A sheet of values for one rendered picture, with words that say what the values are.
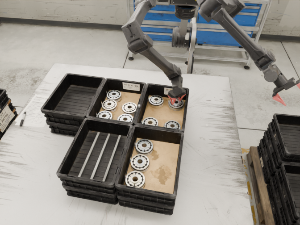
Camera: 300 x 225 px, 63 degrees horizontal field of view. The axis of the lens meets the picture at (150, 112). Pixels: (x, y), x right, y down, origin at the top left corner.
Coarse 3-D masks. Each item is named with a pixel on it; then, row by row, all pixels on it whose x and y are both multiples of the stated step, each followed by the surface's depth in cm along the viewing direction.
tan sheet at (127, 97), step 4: (124, 92) 178; (128, 92) 178; (124, 96) 175; (128, 96) 175; (132, 96) 175; (136, 96) 175; (120, 100) 172; (124, 100) 172; (128, 100) 172; (132, 100) 172; (136, 100) 172; (120, 104) 169; (136, 104) 169; (120, 108) 167; (112, 112) 164; (116, 112) 164; (120, 112) 164; (112, 116) 161; (116, 116) 161; (132, 116) 162
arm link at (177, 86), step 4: (176, 68) 146; (180, 72) 147; (176, 76) 150; (180, 76) 148; (172, 80) 149; (176, 80) 146; (172, 84) 146; (176, 84) 144; (180, 84) 147; (176, 88) 145; (180, 88) 145; (176, 92) 147; (180, 92) 147
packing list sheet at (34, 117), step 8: (40, 96) 194; (48, 96) 194; (32, 104) 187; (40, 104) 187; (32, 112) 181; (40, 112) 181; (16, 120) 176; (24, 120) 176; (32, 120) 176; (40, 120) 176
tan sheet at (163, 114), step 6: (150, 96) 175; (150, 108) 167; (156, 108) 167; (162, 108) 167; (168, 108) 167; (144, 114) 163; (150, 114) 163; (156, 114) 163; (162, 114) 163; (168, 114) 163; (174, 114) 163; (180, 114) 163; (162, 120) 159; (168, 120) 159; (174, 120) 159; (180, 120) 159; (162, 126) 155
